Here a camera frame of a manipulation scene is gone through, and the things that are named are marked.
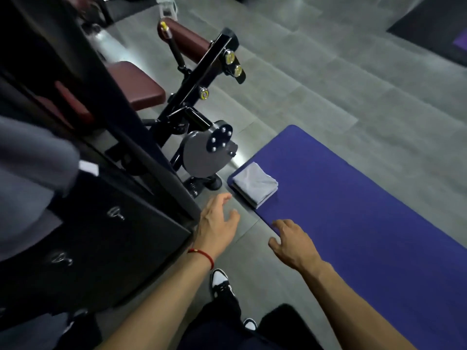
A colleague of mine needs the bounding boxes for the small white step stool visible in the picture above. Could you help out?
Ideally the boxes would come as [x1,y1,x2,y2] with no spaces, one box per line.
[156,0,180,18]

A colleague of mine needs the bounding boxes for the person's left forearm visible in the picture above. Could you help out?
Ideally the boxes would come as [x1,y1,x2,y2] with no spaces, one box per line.
[93,253,214,350]

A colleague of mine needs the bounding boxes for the person's right forearm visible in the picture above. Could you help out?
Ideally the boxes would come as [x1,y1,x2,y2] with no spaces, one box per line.
[303,262,418,350]

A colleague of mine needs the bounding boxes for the person's black trousers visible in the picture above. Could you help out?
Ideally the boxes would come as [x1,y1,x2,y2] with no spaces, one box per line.
[177,287,325,350]

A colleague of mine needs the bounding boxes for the black weight stack machine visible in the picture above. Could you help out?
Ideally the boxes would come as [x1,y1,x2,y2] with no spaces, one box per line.
[0,0,249,327]

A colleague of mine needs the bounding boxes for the dark grey printed towel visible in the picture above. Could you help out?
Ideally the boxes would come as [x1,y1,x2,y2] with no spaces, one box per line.
[0,116,100,261]

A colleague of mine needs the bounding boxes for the purple ribbed mat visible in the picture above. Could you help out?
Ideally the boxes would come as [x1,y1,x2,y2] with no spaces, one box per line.
[228,124,467,350]

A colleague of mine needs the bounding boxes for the red string bracelet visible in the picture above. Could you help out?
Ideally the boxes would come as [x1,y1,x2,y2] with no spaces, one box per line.
[187,247,215,271]

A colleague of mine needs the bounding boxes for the purple yoga mat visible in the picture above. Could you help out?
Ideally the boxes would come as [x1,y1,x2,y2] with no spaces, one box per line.
[452,28,467,52]

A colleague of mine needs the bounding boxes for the person's right hand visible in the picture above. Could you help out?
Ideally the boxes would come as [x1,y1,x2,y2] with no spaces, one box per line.
[268,219,324,274]

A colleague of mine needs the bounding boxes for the person's left hand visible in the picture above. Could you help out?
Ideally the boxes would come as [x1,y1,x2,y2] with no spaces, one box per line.
[192,192,241,262]

